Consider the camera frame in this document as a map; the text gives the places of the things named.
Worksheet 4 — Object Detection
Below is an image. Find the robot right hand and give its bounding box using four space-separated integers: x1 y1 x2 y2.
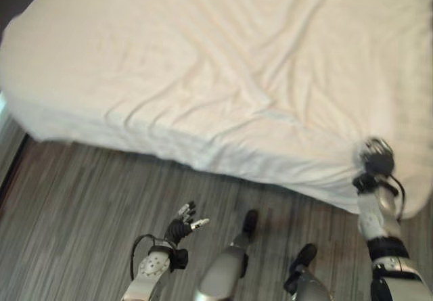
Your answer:
352 137 396 177

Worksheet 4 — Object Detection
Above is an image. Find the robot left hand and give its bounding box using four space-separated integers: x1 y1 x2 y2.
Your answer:
163 200 210 247

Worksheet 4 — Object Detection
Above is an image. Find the white bed sheet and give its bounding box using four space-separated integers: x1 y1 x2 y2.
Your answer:
0 0 433 220

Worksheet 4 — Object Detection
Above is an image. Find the robot left silver leg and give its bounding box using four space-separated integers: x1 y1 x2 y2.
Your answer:
192 208 260 301

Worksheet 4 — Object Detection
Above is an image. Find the robot silver leg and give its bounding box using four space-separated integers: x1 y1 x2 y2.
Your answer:
192 208 260 301
283 243 339 301

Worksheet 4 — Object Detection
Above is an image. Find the robot right silver leg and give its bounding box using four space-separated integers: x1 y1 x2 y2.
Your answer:
283 243 339 301

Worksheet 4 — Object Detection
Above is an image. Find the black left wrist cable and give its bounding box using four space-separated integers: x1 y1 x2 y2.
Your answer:
130 233 170 280

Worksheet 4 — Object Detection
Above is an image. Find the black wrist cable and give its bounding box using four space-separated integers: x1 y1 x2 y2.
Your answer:
130 233 170 280
385 172 407 221

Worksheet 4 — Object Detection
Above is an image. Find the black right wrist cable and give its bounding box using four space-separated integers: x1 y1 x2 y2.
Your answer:
385 172 407 221

